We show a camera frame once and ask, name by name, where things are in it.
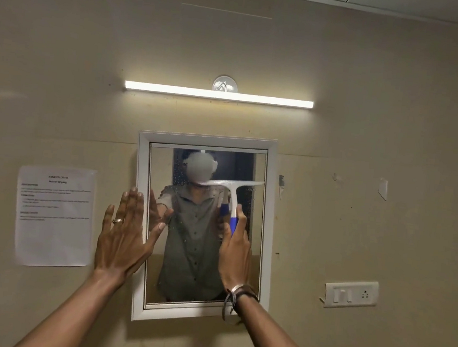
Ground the person's right hand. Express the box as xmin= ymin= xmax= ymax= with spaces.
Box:
xmin=215 ymin=202 xmax=257 ymax=293

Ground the person's left hand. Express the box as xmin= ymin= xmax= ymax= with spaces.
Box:
xmin=92 ymin=184 xmax=170 ymax=286

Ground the white framed wall mirror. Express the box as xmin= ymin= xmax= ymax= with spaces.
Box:
xmin=119 ymin=126 xmax=287 ymax=336

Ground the white and blue squeegee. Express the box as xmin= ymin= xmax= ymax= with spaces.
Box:
xmin=200 ymin=175 xmax=266 ymax=241

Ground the person's right forearm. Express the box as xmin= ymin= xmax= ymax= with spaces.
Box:
xmin=230 ymin=291 xmax=342 ymax=347

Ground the person's left forearm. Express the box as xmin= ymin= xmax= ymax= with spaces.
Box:
xmin=13 ymin=261 xmax=128 ymax=347

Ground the white printed paper sheet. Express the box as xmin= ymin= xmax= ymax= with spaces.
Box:
xmin=9 ymin=162 xmax=100 ymax=273

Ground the silver wrist bangle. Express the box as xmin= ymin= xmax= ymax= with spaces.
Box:
xmin=229 ymin=282 xmax=257 ymax=298

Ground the dark thread wristband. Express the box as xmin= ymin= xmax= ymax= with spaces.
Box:
xmin=221 ymin=285 xmax=261 ymax=325

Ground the white tube light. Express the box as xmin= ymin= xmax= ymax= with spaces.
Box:
xmin=124 ymin=81 xmax=315 ymax=111

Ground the clear suction hook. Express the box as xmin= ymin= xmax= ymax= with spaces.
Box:
xmin=212 ymin=74 xmax=239 ymax=94

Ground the white wall switch board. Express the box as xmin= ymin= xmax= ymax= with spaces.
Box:
xmin=318 ymin=276 xmax=380 ymax=314

